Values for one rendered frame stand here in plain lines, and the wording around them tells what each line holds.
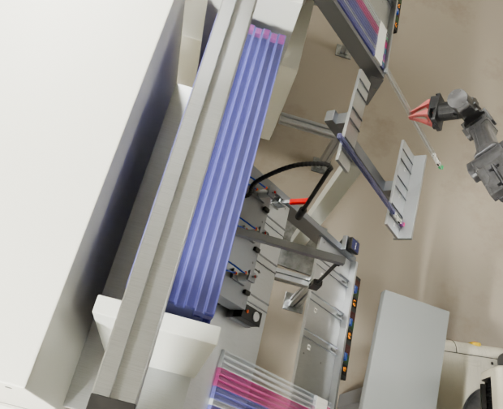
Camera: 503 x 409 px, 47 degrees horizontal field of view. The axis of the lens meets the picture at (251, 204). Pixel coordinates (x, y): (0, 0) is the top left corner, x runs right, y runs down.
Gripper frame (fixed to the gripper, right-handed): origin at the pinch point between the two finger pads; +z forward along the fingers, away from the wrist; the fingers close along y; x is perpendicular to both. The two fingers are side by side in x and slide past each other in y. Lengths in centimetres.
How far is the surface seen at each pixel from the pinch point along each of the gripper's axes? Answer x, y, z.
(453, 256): 117, -9, 23
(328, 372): 18, 79, 18
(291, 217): -13, 44, 24
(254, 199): -39, 54, 16
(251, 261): -34, 69, 15
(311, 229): -4.5, 43.2, 21.7
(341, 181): 13.0, 14.5, 27.1
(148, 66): -96, 66, -5
